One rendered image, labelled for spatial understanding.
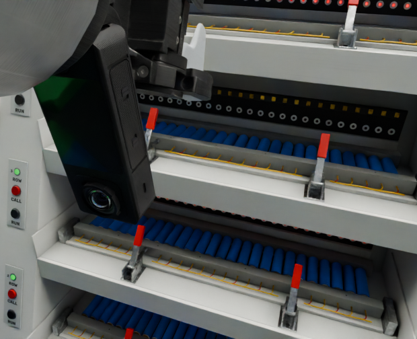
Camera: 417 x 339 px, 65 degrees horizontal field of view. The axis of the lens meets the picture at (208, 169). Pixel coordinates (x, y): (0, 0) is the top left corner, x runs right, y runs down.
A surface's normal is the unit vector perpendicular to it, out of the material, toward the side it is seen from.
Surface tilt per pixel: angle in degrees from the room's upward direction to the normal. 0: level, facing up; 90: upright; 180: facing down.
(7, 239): 90
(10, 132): 90
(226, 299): 17
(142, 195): 89
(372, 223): 107
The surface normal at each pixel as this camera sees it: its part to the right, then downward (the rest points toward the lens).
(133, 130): 0.94, 0.17
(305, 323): 0.05, -0.89
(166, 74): 0.40, 0.19
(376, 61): -0.30, 0.42
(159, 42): -0.27, 0.10
